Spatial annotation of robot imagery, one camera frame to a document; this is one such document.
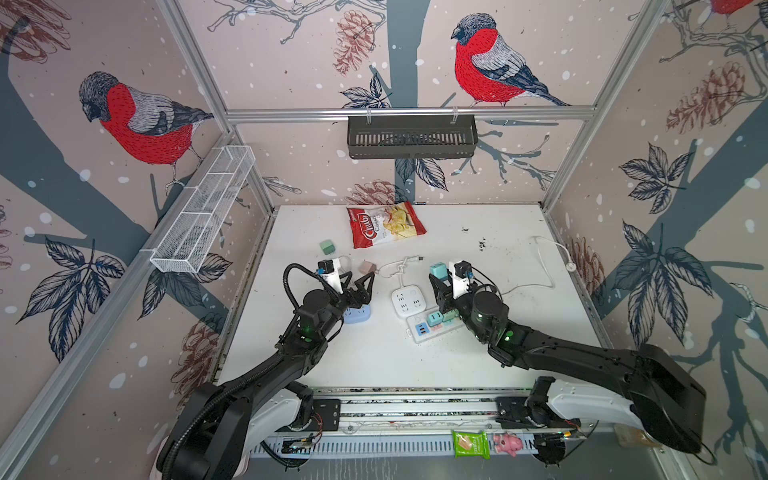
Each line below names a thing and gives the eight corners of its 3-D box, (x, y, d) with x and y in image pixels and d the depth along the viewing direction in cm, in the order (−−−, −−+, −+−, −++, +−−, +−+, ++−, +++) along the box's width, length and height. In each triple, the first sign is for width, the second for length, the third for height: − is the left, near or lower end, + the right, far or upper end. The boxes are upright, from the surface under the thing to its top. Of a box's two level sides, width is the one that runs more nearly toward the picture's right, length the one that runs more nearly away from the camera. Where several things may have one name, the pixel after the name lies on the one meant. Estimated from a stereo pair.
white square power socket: (398, 319, 91) (398, 316, 89) (390, 294, 97) (390, 290, 95) (427, 311, 93) (428, 307, 91) (418, 286, 99) (418, 283, 97)
